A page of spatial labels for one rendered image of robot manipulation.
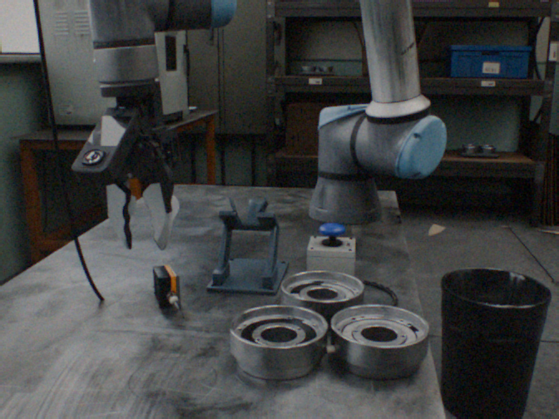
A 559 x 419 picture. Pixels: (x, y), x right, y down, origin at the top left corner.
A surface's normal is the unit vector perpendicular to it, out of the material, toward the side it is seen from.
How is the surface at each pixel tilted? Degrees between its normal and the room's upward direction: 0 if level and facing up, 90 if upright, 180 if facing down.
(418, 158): 97
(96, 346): 0
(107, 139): 33
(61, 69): 90
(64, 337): 0
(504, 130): 90
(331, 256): 90
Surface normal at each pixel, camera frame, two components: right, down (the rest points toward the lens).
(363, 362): -0.45, 0.22
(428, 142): 0.66, 0.31
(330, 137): -0.75, 0.13
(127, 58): 0.23, 0.26
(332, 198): -0.52, -0.09
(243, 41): -0.14, 0.25
